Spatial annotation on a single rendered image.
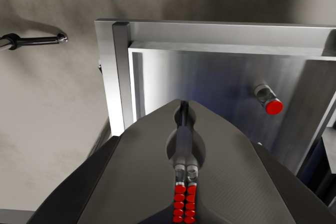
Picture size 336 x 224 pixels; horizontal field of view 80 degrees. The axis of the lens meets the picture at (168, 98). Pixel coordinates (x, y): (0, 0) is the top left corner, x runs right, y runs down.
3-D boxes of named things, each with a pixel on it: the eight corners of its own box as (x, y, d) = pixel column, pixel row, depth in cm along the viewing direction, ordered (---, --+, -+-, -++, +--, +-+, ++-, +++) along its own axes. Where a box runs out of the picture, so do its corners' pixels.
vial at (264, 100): (267, 97, 30) (279, 114, 26) (252, 97, 30) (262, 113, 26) (271, 84, 29) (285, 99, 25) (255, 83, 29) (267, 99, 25)
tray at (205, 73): (264, 206, 43) (271, 223, 40) (143, 198, 44) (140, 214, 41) (335, 48, 26) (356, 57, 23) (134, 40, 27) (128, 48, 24)
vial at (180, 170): (185, 172, 39) (185, 194, 35) (173, 171, 39) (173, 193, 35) (186, 164, 38) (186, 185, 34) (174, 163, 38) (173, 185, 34)
